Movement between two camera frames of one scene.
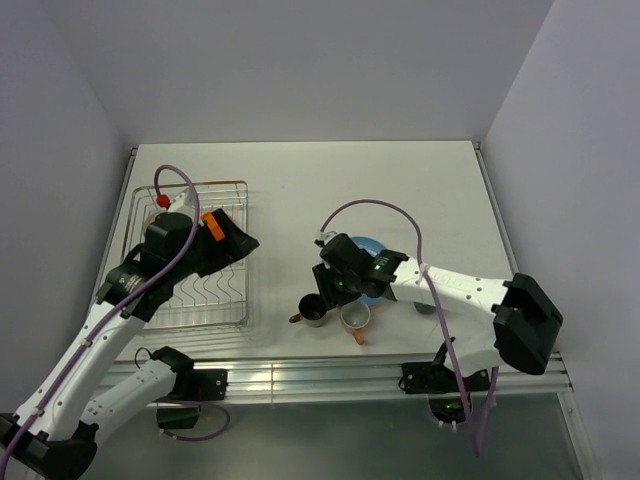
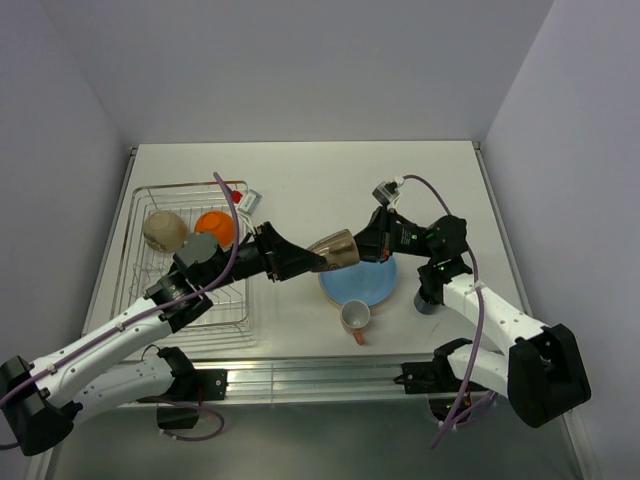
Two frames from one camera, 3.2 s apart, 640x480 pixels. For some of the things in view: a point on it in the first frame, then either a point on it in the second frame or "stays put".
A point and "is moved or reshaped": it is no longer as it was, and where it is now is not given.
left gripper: x=234 y=246 to x=285 y=259
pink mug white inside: x=355 y=317 stays put
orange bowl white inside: x=213 y=225 stays put
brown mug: x=312 y=311 is moved or reshaped
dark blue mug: x=424 y=309 stays put
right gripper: x=324 y=273 to x=376 y=242
